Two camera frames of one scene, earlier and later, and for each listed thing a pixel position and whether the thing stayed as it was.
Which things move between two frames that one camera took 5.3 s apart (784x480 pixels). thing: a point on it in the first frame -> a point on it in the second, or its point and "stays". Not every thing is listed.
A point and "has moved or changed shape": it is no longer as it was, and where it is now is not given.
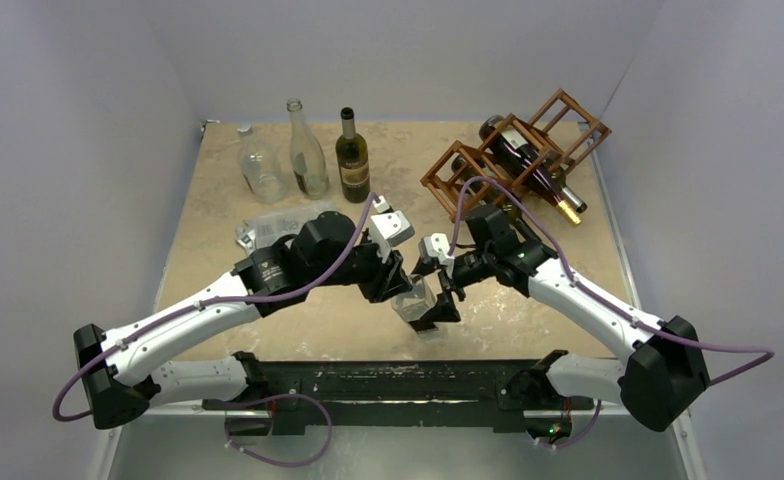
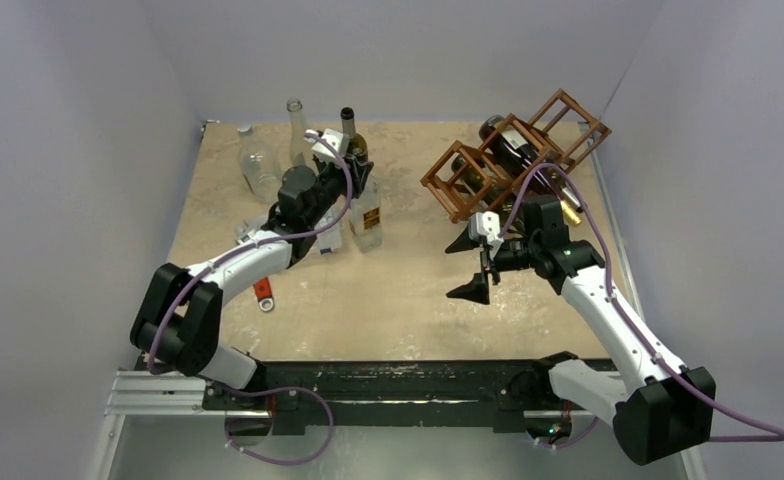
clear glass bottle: (308, 158) stays
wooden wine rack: (516, 156) stays
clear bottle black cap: (416, 300) has moved or changed shape
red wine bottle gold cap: (515, 148) stays
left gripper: (388, 277) -> (362, 170)
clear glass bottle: (260, 166) stays
